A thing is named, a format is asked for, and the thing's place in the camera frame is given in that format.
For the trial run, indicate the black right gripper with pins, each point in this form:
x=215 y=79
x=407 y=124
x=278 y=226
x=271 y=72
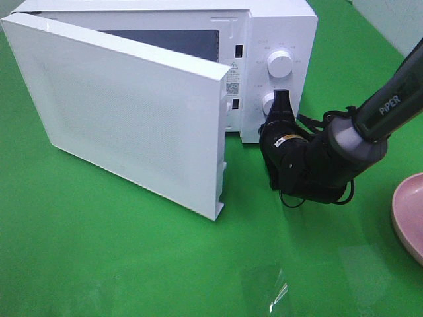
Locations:
x=282 y=144

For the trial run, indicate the pink round plate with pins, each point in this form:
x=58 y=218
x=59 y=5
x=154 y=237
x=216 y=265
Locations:
x=406 y=215

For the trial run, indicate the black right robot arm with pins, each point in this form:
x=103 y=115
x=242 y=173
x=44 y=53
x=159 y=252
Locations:
x=318 y=160

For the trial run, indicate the lower white microwave knob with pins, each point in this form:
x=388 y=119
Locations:
x=267 y=102

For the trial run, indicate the white microwave knob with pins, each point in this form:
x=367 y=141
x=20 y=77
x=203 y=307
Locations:
x=267 y=102
x=279 y=64

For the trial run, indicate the upper white microwave knob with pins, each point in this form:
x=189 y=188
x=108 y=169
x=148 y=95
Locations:
x=279 y=64

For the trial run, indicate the white warning label sticker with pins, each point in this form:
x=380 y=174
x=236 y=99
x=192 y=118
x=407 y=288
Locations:
x=233 y=78

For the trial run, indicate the white microwave oven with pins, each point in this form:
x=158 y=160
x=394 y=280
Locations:
x=217 y=31

